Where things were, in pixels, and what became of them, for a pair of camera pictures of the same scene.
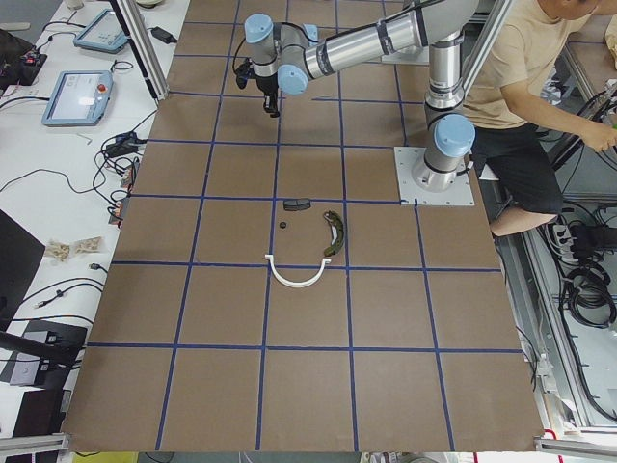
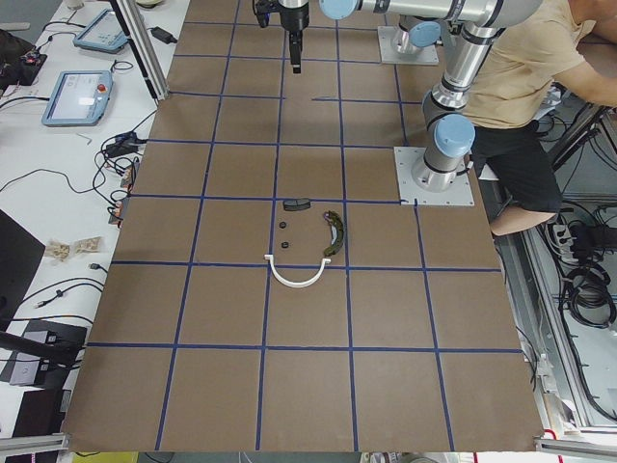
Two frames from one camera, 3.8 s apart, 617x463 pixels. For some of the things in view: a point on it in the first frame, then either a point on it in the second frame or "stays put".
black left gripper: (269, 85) → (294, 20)
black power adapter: (162, 35) stays put
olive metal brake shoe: (336, 232) stays put
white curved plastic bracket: (304, 283) stays put
